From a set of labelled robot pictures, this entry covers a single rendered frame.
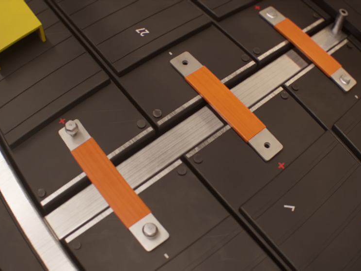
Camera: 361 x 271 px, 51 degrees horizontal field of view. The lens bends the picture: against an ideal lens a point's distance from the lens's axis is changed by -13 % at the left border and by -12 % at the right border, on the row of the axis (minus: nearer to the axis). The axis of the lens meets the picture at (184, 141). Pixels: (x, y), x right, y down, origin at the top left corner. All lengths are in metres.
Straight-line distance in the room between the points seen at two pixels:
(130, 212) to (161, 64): 0.17
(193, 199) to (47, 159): 0.15
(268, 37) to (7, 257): 0.39
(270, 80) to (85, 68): 0.21
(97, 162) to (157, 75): 0.12
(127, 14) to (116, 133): 0.16
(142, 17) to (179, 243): 0.27
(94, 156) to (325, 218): 0.23
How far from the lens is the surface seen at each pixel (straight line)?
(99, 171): 0.40
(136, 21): 0.50
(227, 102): 0.44
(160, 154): 0.42
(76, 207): 0.41
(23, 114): 0.45
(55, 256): 0.39
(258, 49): 0.50
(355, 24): 0.57
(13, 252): 0.41
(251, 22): 0.53
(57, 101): 0.44
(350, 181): 0.43
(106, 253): 0.38
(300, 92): 0.48
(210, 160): 0.41
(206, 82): 0.45
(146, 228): 0.36
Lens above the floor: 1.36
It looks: 62 degrees down
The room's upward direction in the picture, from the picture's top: 6 degrees clockwise
